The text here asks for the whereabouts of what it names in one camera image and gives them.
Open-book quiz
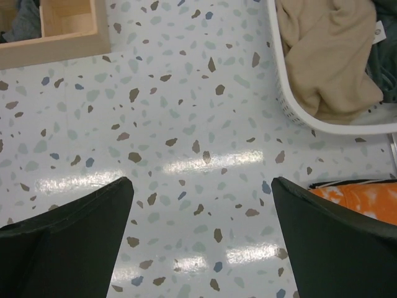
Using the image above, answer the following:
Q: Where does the orange tie-dye folded t-shirt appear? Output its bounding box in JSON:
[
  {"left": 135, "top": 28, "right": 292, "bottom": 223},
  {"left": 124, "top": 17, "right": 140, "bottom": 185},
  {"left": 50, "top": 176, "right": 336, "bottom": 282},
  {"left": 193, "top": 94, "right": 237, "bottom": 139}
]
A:
[{"left": 308, "top": 179, "right": 396, "bottom": 225}]

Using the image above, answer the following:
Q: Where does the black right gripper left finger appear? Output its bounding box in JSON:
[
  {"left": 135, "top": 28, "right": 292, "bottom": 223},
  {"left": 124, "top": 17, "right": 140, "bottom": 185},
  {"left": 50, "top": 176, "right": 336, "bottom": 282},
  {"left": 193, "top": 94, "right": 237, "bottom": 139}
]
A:
[{"left": 1, "top": 177, "right": 134, "bottom": 297}]

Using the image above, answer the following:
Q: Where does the white plastic laundry basket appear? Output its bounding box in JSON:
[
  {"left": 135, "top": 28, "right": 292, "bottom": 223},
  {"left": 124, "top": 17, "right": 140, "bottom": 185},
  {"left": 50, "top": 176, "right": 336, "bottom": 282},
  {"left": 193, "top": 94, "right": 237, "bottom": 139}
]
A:
[{"left": 264, "top": 1, "right": 396, "bottom": 136}]

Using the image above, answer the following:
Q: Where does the wooden compartment organizer box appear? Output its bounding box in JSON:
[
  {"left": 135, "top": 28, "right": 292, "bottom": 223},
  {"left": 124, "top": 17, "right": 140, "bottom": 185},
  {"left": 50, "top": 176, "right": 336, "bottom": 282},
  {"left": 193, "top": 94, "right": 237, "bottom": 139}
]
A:
[{"left": 1, "top": 1, "right": 110, "bottom": 70}]

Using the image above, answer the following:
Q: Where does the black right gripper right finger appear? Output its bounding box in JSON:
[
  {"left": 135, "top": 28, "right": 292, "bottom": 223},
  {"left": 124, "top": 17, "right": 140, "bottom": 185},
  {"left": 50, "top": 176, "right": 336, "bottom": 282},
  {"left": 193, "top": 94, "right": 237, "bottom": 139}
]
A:
[{"left": 271, "top": 177, "right": 396, "bottom": 297}]

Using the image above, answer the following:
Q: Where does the beige t-shirt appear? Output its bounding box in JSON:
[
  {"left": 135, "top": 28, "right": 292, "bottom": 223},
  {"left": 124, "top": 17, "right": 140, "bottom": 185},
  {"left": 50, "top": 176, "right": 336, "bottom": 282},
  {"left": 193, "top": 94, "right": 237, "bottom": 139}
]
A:
[{"left": 275, "top": 1, "right": 383, "bottom": 124}]

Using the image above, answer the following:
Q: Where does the dark green t-shirt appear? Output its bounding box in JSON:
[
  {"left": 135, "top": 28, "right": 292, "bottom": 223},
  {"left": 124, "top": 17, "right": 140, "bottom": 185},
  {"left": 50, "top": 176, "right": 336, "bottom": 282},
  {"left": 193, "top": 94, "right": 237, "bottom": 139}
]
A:
[{"left": 365, "top": 1, "right": 396, "bottom": 103}]

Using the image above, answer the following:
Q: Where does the grey rolled sock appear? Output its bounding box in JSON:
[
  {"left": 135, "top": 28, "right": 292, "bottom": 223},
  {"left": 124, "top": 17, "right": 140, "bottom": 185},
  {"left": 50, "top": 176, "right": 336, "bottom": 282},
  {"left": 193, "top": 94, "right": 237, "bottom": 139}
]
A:
[{"left": 1, "top": 0, "right": 42, "bottom": 43}]

